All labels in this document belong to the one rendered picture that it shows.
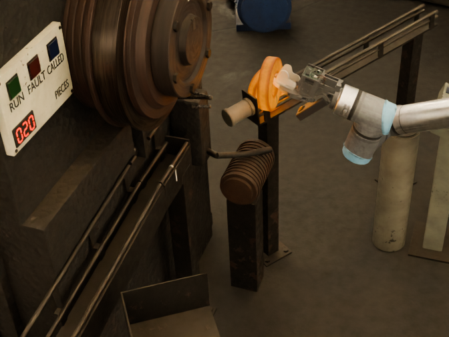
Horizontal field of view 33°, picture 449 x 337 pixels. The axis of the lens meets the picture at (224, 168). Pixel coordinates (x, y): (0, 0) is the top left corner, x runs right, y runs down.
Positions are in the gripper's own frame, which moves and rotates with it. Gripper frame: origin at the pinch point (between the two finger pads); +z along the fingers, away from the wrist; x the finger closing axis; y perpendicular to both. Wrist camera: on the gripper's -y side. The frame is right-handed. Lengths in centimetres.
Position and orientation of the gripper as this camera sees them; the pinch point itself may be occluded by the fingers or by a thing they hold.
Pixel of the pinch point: (270, 77)
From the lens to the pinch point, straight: 223.1
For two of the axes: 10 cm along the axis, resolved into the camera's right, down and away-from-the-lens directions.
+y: 2.2, -7.2, -6.6
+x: -3.3, 5.8, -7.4
